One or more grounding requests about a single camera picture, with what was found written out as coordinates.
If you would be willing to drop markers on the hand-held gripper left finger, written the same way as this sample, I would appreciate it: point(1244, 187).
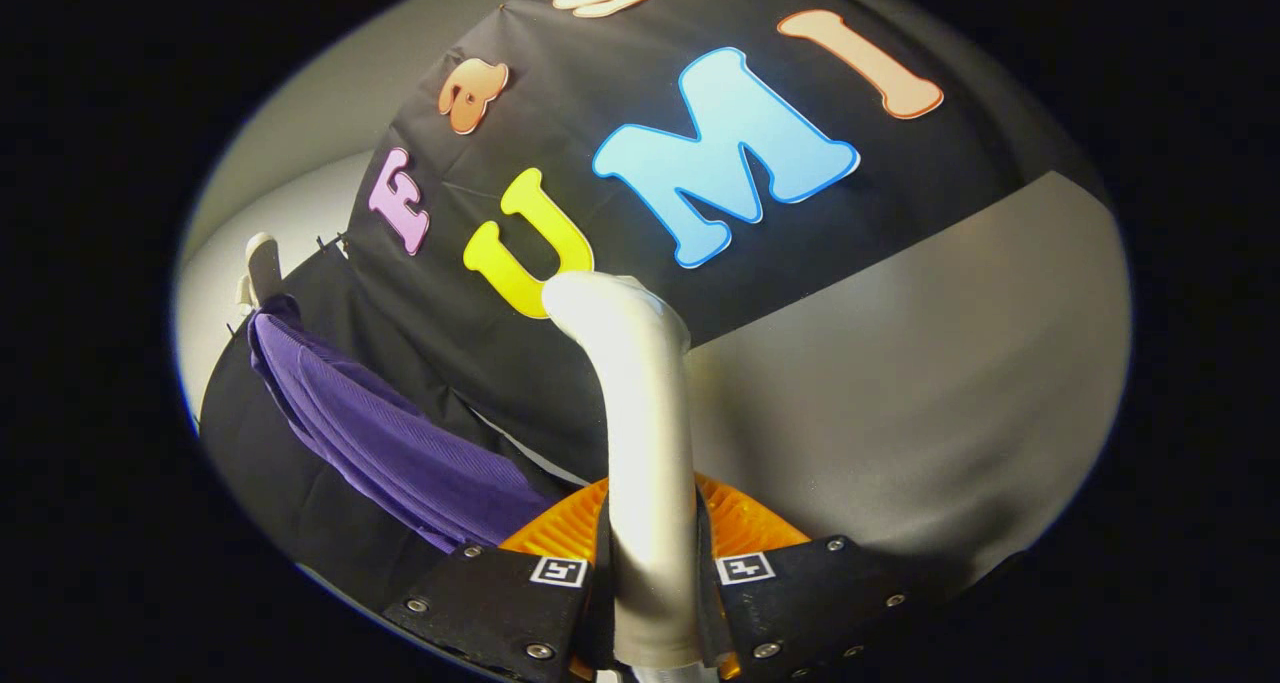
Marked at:
point(500, 603)

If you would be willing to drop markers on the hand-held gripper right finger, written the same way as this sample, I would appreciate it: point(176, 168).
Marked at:
point(800, 603)

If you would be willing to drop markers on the white garment steamer head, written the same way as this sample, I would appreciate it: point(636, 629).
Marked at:
point(650, 463)

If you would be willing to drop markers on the white clothes hanger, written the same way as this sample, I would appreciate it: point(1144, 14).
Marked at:
point(260, 263)

